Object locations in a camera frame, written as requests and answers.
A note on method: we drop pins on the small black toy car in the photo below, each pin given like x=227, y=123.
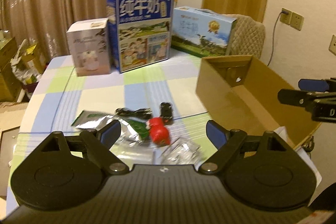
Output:
x=166, y=112

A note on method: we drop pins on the red toy figure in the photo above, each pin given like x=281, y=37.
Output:
x=159, y=134

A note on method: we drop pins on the wall switch plate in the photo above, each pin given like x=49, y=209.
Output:
x=332, y=46

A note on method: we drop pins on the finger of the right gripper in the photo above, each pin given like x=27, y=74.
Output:
x=313, y=85

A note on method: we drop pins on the dark blue milk carton box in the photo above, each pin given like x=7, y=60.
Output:
x=139, y=32

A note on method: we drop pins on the wall socket with plug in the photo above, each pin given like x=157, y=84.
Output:
x=285, y=16

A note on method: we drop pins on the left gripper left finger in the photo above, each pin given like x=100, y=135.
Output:
x=98, y=144

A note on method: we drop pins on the clear plastic bag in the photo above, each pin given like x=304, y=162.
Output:
x=182, y=151

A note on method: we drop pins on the quilted beige chair cover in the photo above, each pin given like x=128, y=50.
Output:
x=248, y=36

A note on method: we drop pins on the white humidifier box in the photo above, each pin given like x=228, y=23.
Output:
x=88, y=43

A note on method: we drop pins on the dark picture frame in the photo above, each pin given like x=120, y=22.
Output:
x=8, y=142

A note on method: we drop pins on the brown cardboard box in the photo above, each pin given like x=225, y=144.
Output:
x=241, y=92

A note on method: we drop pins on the light blue milk box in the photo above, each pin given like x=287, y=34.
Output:
x=201, y=32

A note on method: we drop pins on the small open cardboard box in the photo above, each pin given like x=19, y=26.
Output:
x=34, y=58

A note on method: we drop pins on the checkered table cloth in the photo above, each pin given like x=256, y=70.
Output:
x=156, y=197

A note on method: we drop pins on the silver green foil pouch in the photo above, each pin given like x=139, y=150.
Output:
x=133, y=132

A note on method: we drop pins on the wall socket plain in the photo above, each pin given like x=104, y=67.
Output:
x=296, y=21

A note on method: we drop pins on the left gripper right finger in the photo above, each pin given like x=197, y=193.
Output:
x=228, y=144

